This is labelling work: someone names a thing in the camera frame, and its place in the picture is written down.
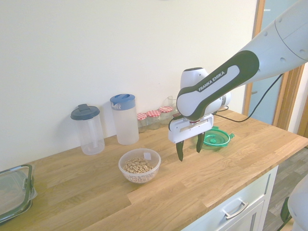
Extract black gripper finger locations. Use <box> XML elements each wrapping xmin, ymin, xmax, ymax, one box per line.
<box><xmin>176</xmin><ymin>140</ymin><xmax>185</xmax><ymax>162</ymax></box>
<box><xmin>195</xmin><ymin>132</ymin><xmax>205</xmax><ymax>154</ymax></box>

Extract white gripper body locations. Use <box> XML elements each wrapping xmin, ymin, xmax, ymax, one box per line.
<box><xmin>168</xmin><ymin>115</ymin><xmax>215</xmax><ymax>145</ymax></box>

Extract green round container lid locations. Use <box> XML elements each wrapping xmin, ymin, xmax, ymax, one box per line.
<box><xmin>203</xmin><ymin>125</ymin><xmax>234</xmax><ymax>152</ymax></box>

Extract jam jar red checkered lid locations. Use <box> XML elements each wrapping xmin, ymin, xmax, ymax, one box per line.
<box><xmin>158</xmin><ymin>106</ymin><xmax>174</xmax><ymax>125</ymax></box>
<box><xmin>146</xmin><ymin>110</ymin><xmax>161</xmax><ymax>130</ymax></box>
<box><xmin>137</xmin><ymin>112</ymin><xmax>148</xmax><ymax>133</ymax></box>

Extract clear plastic food bowl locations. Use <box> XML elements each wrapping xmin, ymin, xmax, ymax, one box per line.
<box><xmin>118</xmin><ymin>148</ymin><xmax>162</xmax><ymax>184</ymax></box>

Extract clear pitcher light blue lid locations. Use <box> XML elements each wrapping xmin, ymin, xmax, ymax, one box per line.
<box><xmin>109</xmin><ymin>93</ymin><xmax>140</xmax><ymax>146</ymax></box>

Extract clear pitcher dark blue lid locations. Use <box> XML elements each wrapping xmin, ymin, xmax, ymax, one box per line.
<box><xmin>70</xmin><ymin>103</ymin><xmax>105</xmax><ymax>155</ymax></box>

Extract rectangular container dark green lid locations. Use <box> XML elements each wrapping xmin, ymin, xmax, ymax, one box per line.
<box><xmin>0</xmin><ymin>164</ymin><xmax>37</xmax><ymax>218</ymax></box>

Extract clear drinking glass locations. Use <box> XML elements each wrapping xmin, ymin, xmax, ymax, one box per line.
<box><xmin>167</xmin><ymin>95</ymin><xmax>180</xmax><ymax>114</ymax></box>

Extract cereal rings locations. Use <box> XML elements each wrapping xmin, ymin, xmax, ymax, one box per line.
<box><xmin>122</xmin><ymin>157</ymin><xmax>155</xmax><ymax>182</ymax></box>

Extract frosted glass door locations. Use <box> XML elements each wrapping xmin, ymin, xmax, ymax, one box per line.
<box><xmin>249</xmin><ymin>0</ymin><xmax>291</xmax><ymax>122</ymax></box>

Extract black cable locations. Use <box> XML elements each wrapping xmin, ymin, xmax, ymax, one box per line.
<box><xmin>213</xmin><ymin>72</ymin><xmax>285</xmax><ymax>123</ymax></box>

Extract metal drawer handle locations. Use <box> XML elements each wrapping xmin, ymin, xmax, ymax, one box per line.
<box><xmin>222</xmin><ymin>200</ymin><xmax>249</xmax><ymax>220</ymax></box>

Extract wooden door frame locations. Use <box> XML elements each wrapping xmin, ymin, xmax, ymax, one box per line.
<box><xmin>242</xmin><ymin>0</ymin><xmax>308</xmax><ymax>138</ymax></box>

